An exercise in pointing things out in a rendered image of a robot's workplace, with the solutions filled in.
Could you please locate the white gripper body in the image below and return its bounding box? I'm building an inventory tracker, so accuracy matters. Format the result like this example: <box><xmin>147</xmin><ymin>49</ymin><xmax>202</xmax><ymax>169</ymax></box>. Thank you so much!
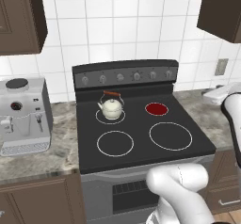
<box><xmin>201</xmin><ymin>82</ymin><xmax>241</xmax><ymax>106</ymax></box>

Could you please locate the glowing red burner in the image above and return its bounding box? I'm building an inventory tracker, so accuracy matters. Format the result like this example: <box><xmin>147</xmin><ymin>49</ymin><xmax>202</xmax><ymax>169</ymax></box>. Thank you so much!
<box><xmin>144</xmin><ymin>102</ymin><xmax>169</xmax><ymax>117</ymax></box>

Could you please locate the black and grey stove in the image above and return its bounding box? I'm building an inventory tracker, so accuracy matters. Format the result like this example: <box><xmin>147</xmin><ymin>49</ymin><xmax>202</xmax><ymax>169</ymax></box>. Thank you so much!
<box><xmin>72</xmin><ymin>58</ymin><xmax>217</xmax><ymax>224</ymax></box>

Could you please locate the brown drawer front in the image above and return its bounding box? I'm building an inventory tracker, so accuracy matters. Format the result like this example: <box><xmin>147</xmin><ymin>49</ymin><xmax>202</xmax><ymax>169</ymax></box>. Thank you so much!
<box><xmin>205</xmin><ymin>184</ymin><xmax>241</xmax><ymax>216</ymax></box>
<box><xmin>209</xmin><ymin>150</ymin><xmax>241</xmax><ymax>187</ymax></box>

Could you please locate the grey oven door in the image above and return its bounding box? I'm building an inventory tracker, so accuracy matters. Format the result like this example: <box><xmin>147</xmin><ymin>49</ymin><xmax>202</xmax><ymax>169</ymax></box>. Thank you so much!
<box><xmin>81</xmin><ymin>157</ymin><xmax>216</xmax><ymax>224</ymax></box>

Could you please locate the grey coffee machine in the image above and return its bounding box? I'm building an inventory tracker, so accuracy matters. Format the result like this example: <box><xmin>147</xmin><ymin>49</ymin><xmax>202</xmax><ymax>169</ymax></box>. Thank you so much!
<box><xmin>0</xmin><ymin>77</ymin><xmax>54</xmax><ymax>157</ymax></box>

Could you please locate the brown base cupboard door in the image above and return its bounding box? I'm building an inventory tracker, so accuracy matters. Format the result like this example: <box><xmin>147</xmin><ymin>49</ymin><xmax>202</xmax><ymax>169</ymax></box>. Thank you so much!
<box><xmin>0</xmin><ymin>173</ymin><xmax>87</xmax><ymax>224</ymax></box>

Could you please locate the grey wall outlet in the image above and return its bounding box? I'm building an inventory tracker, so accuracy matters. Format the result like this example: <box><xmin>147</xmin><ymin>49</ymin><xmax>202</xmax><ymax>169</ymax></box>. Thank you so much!
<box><xmin>214</xmin><ymin>57</ymin><xmax>230</xmax><ymax>77</ymax></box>

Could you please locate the dark brown wall cupboard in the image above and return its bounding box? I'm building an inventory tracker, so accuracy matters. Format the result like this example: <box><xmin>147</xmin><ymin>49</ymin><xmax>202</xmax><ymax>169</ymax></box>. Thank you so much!
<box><xmin>0</xmin><ymin>0</ymin><xmax>49</xmax><ymax>56</ymax></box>
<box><xmin>196</xmin><ymin>0</ymin><xmax>241</xmax><ymax>44</ymax></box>

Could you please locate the cream kettle with brown handle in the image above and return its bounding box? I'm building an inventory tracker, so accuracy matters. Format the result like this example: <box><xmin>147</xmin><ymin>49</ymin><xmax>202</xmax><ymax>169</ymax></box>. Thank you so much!
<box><xmin>97</xmin><ymin>89</ymin><xmax>125</xmax><ymax>120</ymax></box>

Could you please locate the silver drawer handle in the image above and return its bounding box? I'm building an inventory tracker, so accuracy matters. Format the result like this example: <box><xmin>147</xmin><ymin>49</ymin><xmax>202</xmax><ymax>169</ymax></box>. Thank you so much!
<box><xmin>217</xmin><ymin>199</ymin><xmax>241</xmax><ymax>206</ymax></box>

